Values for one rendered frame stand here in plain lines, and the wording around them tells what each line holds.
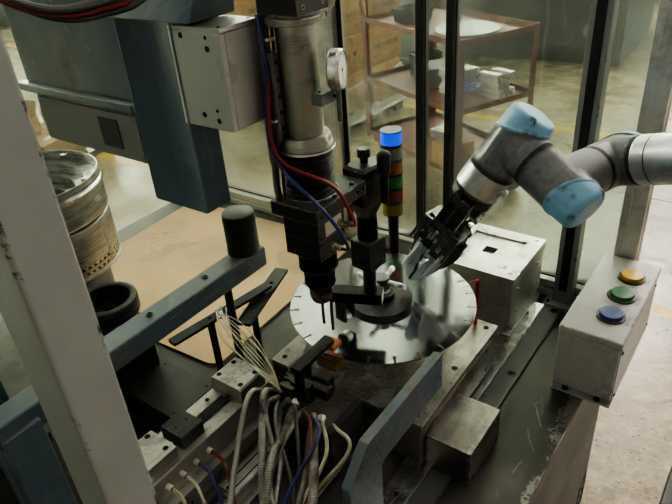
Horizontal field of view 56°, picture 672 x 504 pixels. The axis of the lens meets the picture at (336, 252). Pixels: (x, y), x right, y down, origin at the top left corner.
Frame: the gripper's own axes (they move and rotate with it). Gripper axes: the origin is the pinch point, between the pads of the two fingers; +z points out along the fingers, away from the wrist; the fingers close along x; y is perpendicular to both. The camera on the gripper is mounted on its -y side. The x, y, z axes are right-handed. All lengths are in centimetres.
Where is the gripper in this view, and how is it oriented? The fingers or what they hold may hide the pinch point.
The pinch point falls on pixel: (414, 272)
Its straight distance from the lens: 114.9
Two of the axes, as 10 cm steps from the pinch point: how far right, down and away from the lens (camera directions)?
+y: -5.2, 2.9, -8.1
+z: -4.6, 7.0, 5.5
